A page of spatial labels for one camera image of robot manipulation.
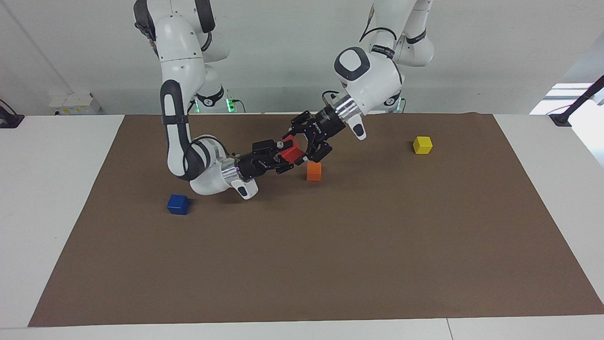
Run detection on red cube block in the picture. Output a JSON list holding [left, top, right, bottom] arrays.
[[282, 138, 303, 165]]

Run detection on yellow cube block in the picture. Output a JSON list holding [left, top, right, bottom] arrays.
[[412, 136, 434, 155]]

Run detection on black table clamp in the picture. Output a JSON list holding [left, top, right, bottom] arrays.
[[0, 99, 25, 129]]

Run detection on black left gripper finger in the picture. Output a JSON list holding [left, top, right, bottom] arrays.
[[288, 110, 315, 140], [302, 136, 334, 164]]

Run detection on black stand pole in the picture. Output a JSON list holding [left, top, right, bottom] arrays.
[[549, 76, 604, 127]]

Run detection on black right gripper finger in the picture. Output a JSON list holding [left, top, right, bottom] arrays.
[[252, 138, 286, 157], [266, 158, 294, 176]]

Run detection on brown table mat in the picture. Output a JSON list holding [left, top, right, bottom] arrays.
[[27, 112, 604, 327]]

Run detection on black left arm gripper cable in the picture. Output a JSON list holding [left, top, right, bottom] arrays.
[[360, 5, 398, 43]]

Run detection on blue cube block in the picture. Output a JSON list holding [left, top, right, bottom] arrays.
[[167, 194, 191, 216]]

